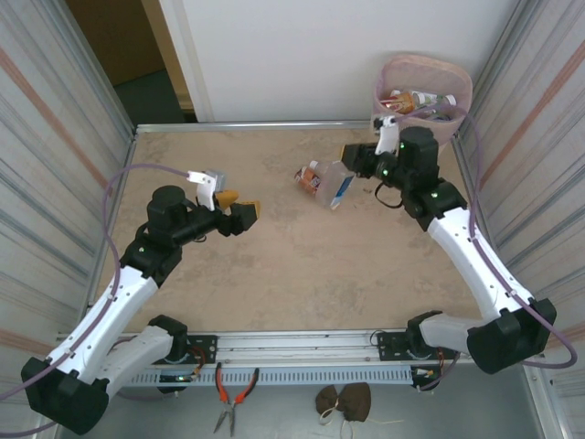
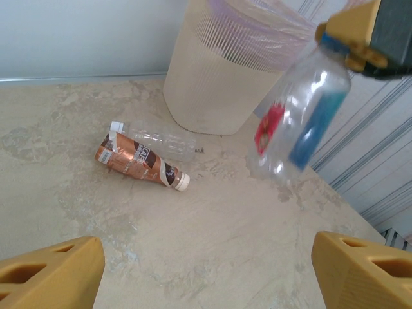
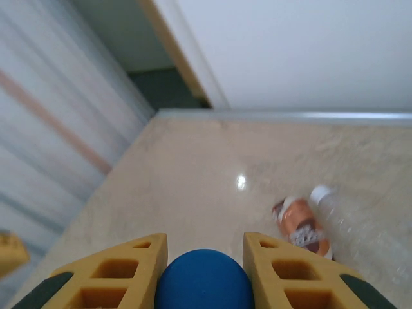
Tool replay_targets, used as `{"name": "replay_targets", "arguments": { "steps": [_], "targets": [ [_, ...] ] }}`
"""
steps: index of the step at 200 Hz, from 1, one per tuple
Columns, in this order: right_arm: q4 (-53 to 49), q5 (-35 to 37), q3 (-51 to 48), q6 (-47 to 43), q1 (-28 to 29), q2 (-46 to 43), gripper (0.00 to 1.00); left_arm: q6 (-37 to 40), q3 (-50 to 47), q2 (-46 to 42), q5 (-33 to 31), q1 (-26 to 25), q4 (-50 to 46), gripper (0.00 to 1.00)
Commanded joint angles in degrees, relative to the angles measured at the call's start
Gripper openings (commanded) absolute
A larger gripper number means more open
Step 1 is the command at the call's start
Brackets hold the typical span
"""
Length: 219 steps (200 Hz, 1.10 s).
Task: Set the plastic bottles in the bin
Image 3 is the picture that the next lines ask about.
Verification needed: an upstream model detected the clear unlabelled bottle white cap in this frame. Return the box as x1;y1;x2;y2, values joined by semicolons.
309;185;412;285

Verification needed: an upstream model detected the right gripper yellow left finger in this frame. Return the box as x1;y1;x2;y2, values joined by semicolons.
12;232;169;309

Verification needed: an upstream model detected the brown coffee label bottle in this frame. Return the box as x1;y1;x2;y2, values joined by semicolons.
272;196;336;262

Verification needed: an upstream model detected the tan door frame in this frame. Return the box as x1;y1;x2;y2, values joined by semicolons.
138;0;214;109

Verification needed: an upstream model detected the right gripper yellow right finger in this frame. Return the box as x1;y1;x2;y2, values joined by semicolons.
243;230;397;309

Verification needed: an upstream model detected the light blue label bottle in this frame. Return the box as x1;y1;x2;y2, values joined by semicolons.
154;248;256;309

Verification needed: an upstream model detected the aluminium table edge rail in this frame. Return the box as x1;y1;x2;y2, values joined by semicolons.
154;108;412;128

